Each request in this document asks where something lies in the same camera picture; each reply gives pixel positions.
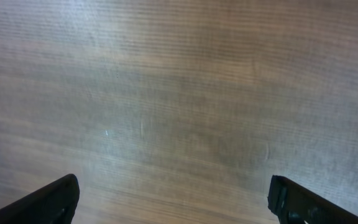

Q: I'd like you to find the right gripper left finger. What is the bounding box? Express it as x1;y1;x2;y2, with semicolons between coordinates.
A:
0;174;80;224

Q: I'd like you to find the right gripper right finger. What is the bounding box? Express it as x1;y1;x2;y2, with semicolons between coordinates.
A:
268;175;358;224

